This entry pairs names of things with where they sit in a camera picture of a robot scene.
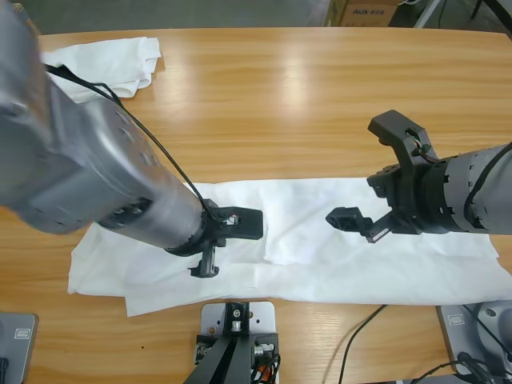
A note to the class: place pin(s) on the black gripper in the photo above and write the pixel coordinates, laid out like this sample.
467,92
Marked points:
416,200
208,236

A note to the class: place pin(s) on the dark camera post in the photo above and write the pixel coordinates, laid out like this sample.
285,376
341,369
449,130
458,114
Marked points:
228,360

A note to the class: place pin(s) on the white mount block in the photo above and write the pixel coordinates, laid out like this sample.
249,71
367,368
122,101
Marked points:
212,316

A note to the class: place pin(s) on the cardboard box with AUX print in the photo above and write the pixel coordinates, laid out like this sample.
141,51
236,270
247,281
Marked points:
368,16

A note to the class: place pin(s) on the black metal frame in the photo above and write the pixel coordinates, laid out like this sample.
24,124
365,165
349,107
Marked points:
504,12

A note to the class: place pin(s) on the white metal frame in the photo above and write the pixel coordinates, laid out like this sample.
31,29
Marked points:
428,14

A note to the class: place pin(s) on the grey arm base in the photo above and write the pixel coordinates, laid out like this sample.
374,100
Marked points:
20,352
456,340

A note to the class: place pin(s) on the white Unitree print t-shirt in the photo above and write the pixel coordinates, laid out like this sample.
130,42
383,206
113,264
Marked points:
320,272

